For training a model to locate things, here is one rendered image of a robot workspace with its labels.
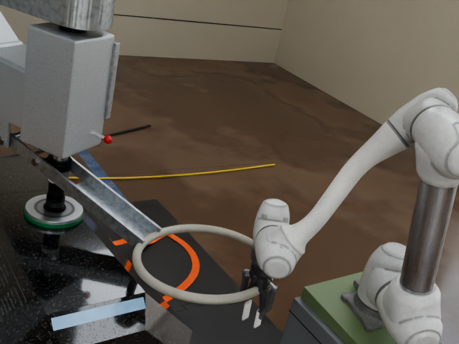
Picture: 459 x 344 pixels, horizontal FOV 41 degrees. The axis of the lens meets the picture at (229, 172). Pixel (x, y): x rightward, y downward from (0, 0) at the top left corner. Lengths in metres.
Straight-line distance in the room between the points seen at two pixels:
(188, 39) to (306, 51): 1.61
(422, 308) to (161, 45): 6.46
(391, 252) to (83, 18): 1.25
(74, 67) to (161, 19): 5.85
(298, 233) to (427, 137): 0.43
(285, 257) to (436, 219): 0.43
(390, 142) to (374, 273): 0.51
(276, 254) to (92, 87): 0.90
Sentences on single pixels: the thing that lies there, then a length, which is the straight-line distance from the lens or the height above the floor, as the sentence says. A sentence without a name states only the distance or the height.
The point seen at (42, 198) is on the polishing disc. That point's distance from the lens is 2.47.
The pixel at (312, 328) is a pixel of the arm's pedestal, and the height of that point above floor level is 0.76.
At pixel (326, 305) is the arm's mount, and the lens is 2.19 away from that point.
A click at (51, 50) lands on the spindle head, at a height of 1.48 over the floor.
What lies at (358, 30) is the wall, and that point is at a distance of 7.76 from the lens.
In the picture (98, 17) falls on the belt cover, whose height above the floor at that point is 1.62.
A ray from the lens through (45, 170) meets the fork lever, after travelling 2.29.
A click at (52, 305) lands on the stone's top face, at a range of 1.97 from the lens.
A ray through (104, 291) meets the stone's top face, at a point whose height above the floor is 0.82.
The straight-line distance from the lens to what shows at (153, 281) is 1.94.
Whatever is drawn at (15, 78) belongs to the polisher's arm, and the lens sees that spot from 2.23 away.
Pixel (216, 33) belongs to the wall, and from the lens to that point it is 8.30.
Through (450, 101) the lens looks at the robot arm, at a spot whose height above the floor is 1.67.
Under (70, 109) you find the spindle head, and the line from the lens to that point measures 2.09.
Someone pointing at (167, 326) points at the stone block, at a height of 0.68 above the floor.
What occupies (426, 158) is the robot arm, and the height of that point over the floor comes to 1.55.
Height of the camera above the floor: 2.05
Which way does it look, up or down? 24 degrees down
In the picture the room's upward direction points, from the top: 13 degrees clockwise
